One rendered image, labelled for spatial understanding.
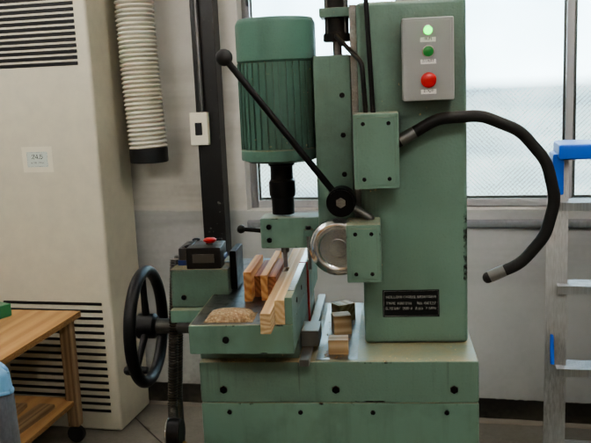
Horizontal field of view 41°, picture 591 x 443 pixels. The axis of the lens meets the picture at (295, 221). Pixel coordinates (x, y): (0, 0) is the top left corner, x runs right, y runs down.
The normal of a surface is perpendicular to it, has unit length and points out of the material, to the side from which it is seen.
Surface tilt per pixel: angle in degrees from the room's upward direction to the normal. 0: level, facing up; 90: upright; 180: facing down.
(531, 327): 90
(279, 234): 90
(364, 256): 90
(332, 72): 90
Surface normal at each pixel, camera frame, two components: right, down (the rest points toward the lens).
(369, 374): -0.11, 0.18
